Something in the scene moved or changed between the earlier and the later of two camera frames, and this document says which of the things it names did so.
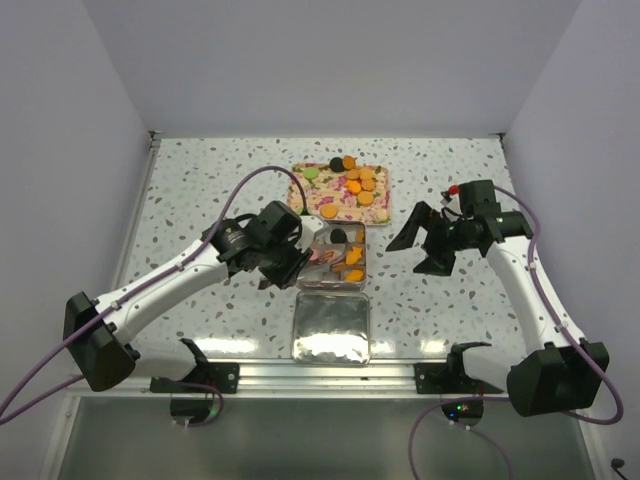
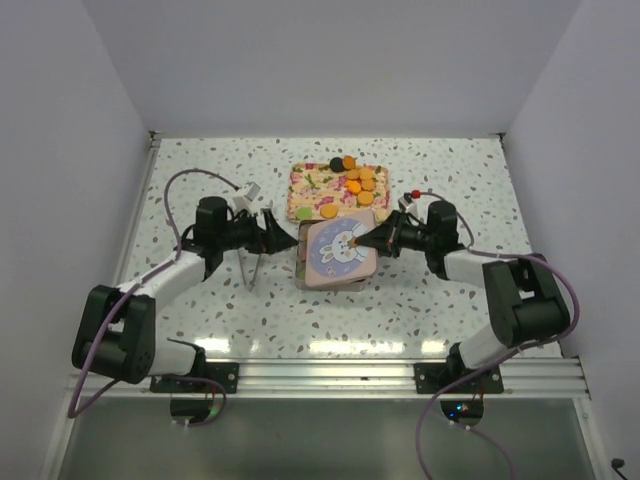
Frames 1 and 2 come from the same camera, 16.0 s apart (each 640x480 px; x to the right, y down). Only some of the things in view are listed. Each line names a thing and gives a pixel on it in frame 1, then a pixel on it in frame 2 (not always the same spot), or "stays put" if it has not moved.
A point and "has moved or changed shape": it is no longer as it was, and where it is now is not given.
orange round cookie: (365, 198) stays put
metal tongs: (327, 253) -> (255, 271)
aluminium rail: (315, 380) stays put
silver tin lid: (332, 328) -> (329, 256)
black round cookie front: (336, 164) stays put
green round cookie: (310, 173) has moved or changed shape
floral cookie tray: (358, 193) stays put
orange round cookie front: (328, 211) stays put
